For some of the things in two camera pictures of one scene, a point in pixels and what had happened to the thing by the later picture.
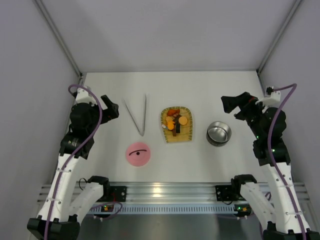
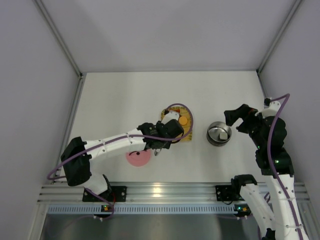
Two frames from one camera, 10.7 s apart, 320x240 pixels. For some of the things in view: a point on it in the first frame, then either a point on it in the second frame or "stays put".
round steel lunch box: [218, 133] stays put
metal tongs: [142, 133] → [155, 152]
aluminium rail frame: [166, 197] stays put
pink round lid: [138, 154] stays put
